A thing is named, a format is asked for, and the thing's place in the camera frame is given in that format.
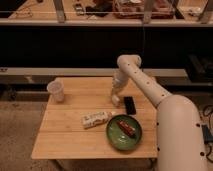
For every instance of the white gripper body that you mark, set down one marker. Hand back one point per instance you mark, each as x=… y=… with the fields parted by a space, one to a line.
x=120 y=80

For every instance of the black rectangular block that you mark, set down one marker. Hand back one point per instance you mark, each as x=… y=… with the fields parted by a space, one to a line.
x=129 y=105

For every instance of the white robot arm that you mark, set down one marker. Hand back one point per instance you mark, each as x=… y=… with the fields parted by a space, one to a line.
x=180 y=143

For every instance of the red-brown snack bar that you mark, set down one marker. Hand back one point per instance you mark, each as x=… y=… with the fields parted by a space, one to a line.
x=127 y=129

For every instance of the white snack package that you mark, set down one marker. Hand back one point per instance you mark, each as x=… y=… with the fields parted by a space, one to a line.
x=95 y=119

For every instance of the green plate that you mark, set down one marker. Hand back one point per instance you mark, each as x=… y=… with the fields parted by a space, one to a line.
x=118 y=138

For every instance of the wooden table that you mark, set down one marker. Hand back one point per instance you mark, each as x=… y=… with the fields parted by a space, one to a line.
x=62 y=136

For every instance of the tray with items on shelf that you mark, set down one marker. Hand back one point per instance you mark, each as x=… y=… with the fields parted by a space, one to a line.
x=135 y=9

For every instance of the dark device on shelf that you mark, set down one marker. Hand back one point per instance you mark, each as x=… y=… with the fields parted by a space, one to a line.
x=79 y=9

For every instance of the blue box on floor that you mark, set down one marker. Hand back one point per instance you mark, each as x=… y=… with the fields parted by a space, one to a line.
x=208 y=137

